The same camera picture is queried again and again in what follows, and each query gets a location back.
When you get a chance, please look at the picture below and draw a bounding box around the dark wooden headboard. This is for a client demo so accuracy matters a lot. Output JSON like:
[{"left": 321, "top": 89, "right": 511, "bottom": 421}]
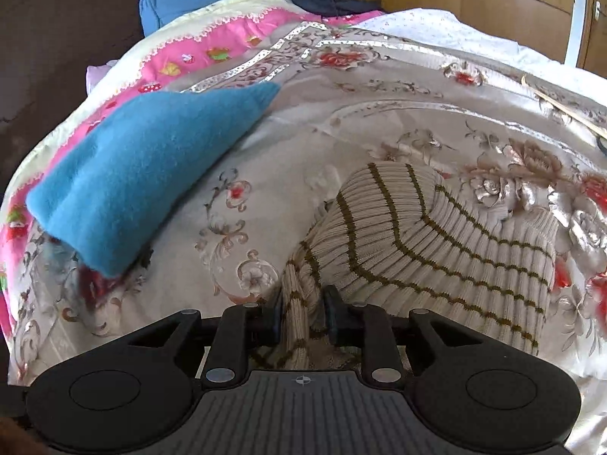
[{"left": 0, "top": 0, "right": 304, "bottom": 209}]

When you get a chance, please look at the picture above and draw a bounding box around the floral satin bedspread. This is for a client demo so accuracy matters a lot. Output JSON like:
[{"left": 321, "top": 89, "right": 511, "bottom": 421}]
[{"left": 0, "top": 21, "right": 607, "bottom": 455}]

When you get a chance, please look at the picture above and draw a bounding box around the blue fleece cloth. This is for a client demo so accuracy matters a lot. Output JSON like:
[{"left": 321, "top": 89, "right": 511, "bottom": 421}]
[{"left": 25, "top": 82, "right": 283, "bottom": 280}]

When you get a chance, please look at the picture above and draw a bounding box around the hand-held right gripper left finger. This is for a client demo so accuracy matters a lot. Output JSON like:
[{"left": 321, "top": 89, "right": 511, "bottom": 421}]
[{"left": 126, "top": 288, "right": 285, "bottom": 386}]

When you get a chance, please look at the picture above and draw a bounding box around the blue pillow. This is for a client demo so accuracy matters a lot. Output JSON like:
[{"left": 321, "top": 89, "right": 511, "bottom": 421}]
[{"left": 138, "top": 0, "right": 241, "bottom": 37}]

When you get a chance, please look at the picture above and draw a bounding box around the wooden door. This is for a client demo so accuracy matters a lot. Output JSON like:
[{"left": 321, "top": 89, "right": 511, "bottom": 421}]
[{"left": 579, "top": 0, "right": 607, "bottom": 79}]

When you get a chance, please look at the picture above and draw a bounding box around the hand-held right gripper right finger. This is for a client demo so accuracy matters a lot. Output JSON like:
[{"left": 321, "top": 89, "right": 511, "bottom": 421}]
[{"left": 322, "top": 286, "right": 481, "bottom": 384}]

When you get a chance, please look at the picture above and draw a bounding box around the lavender cloth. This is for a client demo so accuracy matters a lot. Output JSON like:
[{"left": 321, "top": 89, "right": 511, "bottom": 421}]
[{"left": 86, "top": 59, "right": 120, "bottom": 96}]

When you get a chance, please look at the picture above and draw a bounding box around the thin wooden stick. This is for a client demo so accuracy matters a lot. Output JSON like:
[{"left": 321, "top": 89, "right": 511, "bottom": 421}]
[{"left": 521, "top": 74, "right": 607, "bottom": 141}]

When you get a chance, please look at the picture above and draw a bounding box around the pink cartoon-print quilt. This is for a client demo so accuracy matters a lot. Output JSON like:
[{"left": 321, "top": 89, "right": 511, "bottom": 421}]
[{"left": 0, "top": 0, "right": 387, "bottom": 342}]

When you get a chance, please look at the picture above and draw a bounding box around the white dotted sheet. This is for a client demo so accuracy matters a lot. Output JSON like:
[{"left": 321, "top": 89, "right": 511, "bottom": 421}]
[{"left": 350, "top": 6, "right": 607, "bottom": 96}]

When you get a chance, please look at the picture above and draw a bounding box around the beige brown-striped knit sweater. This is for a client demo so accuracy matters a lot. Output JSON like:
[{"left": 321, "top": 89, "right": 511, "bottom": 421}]
[{"left": 250, "top": 161, "right": 561, "bottom": 371}]

